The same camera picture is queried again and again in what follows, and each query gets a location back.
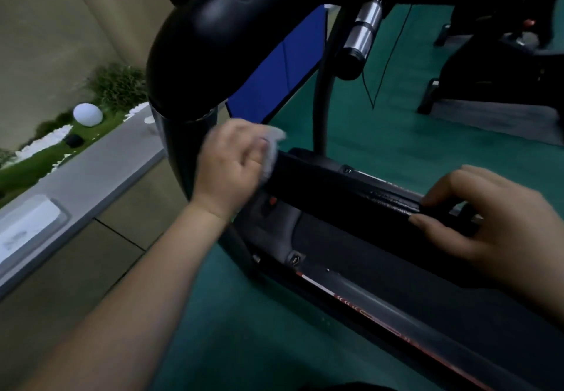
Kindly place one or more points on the green shrub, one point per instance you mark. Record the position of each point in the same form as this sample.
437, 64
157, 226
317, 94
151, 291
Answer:
117, 87

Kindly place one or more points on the blue panel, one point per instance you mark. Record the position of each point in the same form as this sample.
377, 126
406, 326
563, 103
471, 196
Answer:
273, 78

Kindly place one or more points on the white globe lamp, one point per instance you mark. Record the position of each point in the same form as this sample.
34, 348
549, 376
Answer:
87, 114

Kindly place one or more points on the grey window sill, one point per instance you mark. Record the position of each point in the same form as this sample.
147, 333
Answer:
110, 170

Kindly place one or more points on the black round garden light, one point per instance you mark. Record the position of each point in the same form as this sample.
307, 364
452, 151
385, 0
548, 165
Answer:
73, 140

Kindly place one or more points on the black exercise machine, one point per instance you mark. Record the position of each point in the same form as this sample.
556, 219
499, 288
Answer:
484, 65

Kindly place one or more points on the grey floor mat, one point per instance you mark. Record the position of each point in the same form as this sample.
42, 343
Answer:
506, 122

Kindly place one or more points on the person's right hand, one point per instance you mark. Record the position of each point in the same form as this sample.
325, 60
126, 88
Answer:
515, 236

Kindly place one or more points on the person's left fingers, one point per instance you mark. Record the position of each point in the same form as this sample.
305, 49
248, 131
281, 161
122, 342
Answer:
249, 144

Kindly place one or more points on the white wipe cloth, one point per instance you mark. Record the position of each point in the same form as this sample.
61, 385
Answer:
275, 137

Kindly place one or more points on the white rectangular plate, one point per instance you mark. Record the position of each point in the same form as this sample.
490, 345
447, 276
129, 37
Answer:
26, 227

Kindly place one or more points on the person's left hand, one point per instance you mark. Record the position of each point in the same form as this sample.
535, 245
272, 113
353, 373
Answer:
224, 170

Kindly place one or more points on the black treadmill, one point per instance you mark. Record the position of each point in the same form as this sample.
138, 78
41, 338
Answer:
352, 201

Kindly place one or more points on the strip of white pebbles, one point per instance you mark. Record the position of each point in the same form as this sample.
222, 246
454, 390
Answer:
42, 142

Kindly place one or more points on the person's right thumb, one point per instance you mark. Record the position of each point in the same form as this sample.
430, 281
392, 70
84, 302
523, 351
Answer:
445, 232

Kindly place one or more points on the person's right middle finger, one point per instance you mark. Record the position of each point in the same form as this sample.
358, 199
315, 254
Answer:
489, 172

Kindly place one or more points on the person's left forearm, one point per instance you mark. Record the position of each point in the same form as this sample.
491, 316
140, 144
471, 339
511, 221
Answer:
132, 307

